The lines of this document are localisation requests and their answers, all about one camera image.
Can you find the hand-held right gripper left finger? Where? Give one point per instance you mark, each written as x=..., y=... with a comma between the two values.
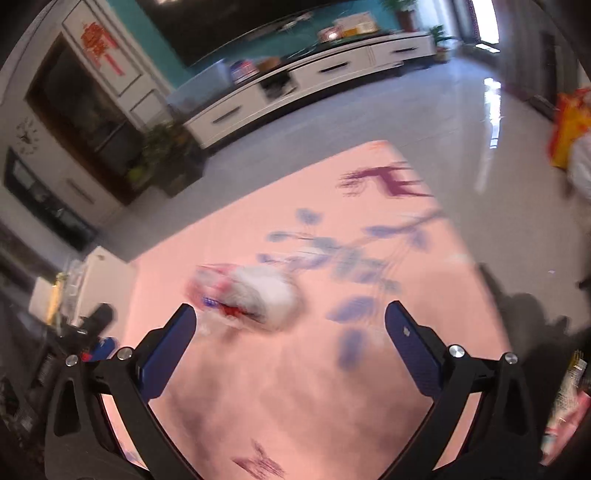
x=168, y=344

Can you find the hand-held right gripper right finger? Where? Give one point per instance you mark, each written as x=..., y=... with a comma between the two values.
x=411, y=346

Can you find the white plastic wrapper red print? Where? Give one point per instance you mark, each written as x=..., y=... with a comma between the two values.
x=268, y=290

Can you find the pink plastic wrapper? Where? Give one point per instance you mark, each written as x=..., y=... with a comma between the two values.
x=565, y=424

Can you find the black flat case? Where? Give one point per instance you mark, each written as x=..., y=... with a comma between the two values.
x=99, y=316

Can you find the white wooden box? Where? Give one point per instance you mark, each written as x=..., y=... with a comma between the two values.
x=108, y=277

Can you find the clear plastic storage box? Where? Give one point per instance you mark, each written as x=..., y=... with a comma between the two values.
x=69, y=290

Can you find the pink printed tablecloth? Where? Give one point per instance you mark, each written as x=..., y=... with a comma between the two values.
x=277, y=392

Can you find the green potted plant in cage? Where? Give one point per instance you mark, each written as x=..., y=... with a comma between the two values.
x=166, y=147

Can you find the dark glass cabinet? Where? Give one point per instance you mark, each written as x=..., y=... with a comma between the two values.
x=41, y=194

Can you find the white plastic bag purple print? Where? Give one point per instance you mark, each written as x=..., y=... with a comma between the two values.
x=581, y=170

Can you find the translucent storage bin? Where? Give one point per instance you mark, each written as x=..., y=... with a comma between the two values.
x=203, y=87

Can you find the orange yellow shopping bag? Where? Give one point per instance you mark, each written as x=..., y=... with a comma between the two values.
x=570, y=129

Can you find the blue white sign stand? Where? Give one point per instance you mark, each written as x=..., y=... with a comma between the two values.
x=242, y=71

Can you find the white TV cabinet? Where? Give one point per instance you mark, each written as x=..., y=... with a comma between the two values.
x=332, y=69

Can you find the white display cabinet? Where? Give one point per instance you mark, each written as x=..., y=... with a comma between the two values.
x=115, y=60

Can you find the woven basket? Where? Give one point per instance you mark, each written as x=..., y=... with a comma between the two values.
x=268, y=64

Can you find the small green potted plant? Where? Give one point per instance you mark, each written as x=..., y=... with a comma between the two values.
x=441, y=46

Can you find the black television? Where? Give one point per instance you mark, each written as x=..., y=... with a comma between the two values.
x=207, y=27

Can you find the red framed card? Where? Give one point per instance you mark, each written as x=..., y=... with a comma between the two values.
x=330, y=33

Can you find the potted plant in red pot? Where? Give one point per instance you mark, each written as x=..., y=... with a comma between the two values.
x=406, y=21

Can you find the white desk calendar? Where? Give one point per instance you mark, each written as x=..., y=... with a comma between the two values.
x=358, y=23

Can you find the black wall clock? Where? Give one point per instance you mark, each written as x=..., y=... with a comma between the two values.
x=27, y=136

